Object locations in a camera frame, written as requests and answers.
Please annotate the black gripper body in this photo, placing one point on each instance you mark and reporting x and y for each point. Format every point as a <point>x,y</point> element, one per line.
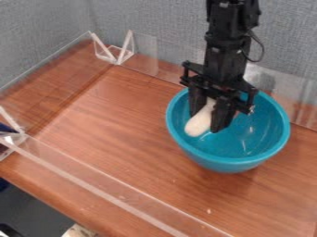
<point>220,74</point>

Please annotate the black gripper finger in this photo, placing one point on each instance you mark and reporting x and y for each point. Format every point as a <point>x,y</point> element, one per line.
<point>224,113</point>
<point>198,99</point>

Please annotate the white and brown toy mushroom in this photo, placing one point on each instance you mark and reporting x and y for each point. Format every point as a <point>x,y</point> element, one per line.
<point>200,122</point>

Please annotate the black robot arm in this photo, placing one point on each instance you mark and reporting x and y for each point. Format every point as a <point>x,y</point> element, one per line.
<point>232,18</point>

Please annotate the blue plastic bowl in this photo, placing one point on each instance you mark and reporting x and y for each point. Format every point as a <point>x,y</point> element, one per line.
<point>242,146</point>

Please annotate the clear acrylic corner bracket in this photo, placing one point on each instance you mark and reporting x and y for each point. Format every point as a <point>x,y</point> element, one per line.
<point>111,53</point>

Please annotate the clear acrylic barrier wall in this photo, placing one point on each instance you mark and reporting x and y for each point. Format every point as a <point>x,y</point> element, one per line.
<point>95,156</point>

